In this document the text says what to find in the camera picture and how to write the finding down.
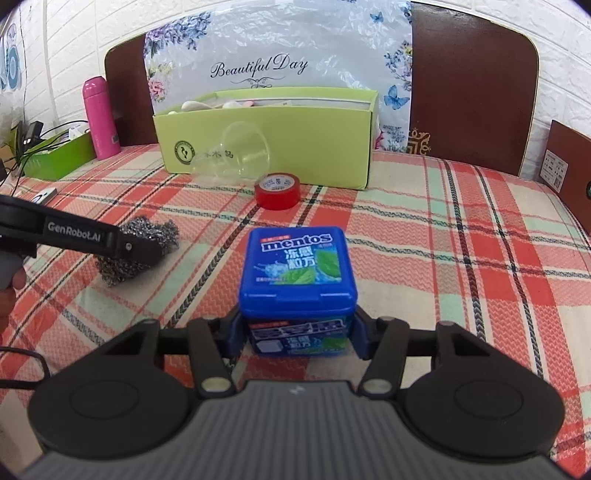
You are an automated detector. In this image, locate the green cardboard box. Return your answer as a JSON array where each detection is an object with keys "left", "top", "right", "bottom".
[{"left": 152, "top": 86, "right": 380, "bottom": 191}]

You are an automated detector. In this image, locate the brown wooden headboard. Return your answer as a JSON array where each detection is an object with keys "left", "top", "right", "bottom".
[{"left": 104, "top": 1, "right": 541, "bottom": 177}]

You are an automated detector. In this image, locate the clear plastic cup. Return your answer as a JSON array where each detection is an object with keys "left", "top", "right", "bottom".
[{"left": 191, "top": 121, "right": 271, "bottom": 182}]

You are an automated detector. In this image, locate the green tissue box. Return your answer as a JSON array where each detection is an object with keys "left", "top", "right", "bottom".
[{"left": 20, "top": 130, "right": 98, "bottom": 181}]

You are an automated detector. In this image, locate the steel wool scrubber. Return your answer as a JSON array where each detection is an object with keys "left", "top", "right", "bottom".
[{"left": 94, "top": 219, "right": 180, "bottom": 288}]

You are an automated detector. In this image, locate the white spoon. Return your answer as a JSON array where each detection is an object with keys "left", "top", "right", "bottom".
[{"left": 181, "top": 99, "right": 219, "bottom": 114}]

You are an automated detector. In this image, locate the person's left hand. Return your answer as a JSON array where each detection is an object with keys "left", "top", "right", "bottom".
[{"left": 0, "top": 268, "right": 28, "bottom": 334}]

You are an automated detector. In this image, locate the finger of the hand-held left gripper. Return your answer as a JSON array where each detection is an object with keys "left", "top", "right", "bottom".
[{"left": 117, "top": 228, "right": 161, "bottom": 268}]

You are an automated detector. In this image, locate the floral plastic bag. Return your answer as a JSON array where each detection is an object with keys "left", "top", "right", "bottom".
[{"left": 143, "top": 0, "right": 414, "bottom": 154}]

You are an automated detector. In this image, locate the brown wooden panel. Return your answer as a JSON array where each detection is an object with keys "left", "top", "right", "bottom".
[{"left": 537, "top": 119, "right": 591, "bottom": 209}]

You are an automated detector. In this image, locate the blue wall sticker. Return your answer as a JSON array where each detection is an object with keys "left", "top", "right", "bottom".
[{"left": 0, "top": 42, "right": 24, "bottom": 92}]

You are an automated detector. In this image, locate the red tape roll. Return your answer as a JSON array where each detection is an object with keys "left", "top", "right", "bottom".
[{"left": 254, "top": 172, "right": 301, "bottom": 210}]

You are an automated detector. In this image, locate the blue mint box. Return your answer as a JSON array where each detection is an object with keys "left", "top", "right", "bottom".
[{"left": 239, "top": 226, "right": 359, "bottom": 356}]

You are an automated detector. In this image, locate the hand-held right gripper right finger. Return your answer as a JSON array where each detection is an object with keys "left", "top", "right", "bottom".
[{"left": 351, "top": 308, "right": 492, "bottom": 398}]

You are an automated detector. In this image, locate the pink thermos bottle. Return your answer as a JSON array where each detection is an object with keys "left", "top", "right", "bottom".
[{"left": 82, "top": 76, "right": 122, "bottom": 161}]

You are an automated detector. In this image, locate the plaid bed sheet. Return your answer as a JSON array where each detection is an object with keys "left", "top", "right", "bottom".
[{"left": 0, "top": 143, "right": 591, "bottom": 480}]

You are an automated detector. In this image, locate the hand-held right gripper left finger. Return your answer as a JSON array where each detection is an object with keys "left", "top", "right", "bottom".
[{"left": 99, "top": 308, "right": 250, "bottom": 400}]

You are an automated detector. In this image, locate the black cable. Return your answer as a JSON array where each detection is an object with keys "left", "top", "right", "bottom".
[{"left": 0, "top": 346, "right": 51, "bottom": 394}]

